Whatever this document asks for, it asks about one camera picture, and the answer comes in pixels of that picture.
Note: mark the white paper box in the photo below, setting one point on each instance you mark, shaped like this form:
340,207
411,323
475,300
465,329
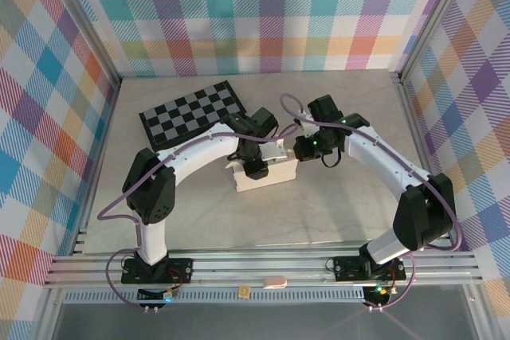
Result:
279,174

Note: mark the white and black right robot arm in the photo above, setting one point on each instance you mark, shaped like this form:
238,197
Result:
382,157

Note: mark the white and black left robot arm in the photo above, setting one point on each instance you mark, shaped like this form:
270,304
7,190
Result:
153,236

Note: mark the black and white chess board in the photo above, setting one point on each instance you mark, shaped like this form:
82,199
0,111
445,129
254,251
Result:
179,117

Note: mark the pink oval object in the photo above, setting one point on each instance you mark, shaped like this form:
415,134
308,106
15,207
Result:
274,282

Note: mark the small yellow tag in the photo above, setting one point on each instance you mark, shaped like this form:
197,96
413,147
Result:
245,292

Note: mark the small controller board with LED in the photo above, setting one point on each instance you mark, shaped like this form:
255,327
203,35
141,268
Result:
380,291
165,296

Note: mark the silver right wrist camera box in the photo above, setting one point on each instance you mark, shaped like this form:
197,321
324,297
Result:
307,125

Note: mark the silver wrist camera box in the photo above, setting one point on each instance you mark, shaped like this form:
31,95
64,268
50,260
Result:
307,125
275,153

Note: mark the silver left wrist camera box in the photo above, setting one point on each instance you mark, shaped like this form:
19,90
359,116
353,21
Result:
275,153

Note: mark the aluminium side rail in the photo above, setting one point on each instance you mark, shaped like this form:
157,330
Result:
422,137
93,173

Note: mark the aluminium front frame rail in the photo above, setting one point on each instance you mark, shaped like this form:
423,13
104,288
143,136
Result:
259,266

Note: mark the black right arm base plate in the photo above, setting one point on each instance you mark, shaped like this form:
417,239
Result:
344,268

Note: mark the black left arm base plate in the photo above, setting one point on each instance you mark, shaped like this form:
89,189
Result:
183,270

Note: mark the aluminium frame post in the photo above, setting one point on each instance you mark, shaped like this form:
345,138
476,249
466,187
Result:
432,17
87,25

